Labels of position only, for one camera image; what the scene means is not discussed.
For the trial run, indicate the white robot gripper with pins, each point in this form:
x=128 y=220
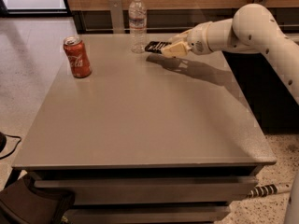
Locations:
x=198 y=40

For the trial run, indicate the black rxbar chocolate wrapper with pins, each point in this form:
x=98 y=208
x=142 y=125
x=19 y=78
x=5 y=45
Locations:
x=156 y=46

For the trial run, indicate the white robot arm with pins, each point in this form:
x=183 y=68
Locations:
x=252 y=29

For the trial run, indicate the clear plastic water bottle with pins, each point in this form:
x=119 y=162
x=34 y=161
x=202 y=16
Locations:
x=138 y=25

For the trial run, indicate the red coca-cola can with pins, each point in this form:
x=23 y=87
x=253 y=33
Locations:
x=75 y=51

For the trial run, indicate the upper grey drawer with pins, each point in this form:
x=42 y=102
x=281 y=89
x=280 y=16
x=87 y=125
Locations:
x=154 y=190

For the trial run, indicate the grey drawer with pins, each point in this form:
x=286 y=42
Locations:
x=155 y=215
x=154 y=190

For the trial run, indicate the lower grey drawer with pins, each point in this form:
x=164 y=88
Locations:
x=155 y=215

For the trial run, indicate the black chair seat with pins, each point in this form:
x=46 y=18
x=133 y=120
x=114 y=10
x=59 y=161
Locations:
x=22 y=203

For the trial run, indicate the left metal bracket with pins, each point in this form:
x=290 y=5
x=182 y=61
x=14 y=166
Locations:
x=116 y=13

